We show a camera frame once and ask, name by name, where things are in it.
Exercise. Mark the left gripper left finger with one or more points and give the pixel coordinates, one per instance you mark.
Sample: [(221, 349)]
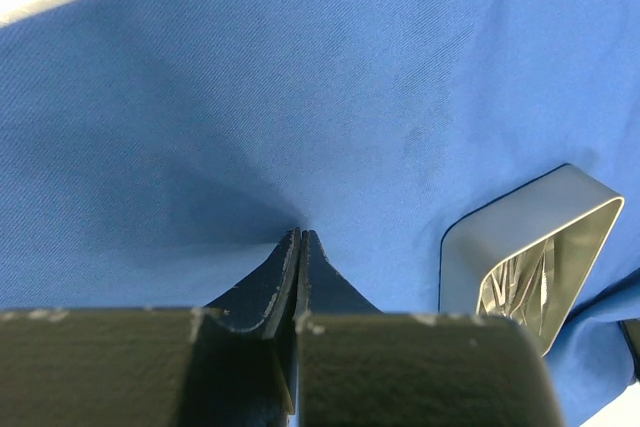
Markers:
[(228, 363)]

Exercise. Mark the blue surgical wrap cloth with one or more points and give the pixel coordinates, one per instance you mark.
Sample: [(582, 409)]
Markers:
[(154, 151)]

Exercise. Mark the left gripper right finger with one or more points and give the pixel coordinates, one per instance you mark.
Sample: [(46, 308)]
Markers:
[(359, 366)]

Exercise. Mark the steel instrument tray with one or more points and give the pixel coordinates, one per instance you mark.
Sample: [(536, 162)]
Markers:
[(527, 255)]

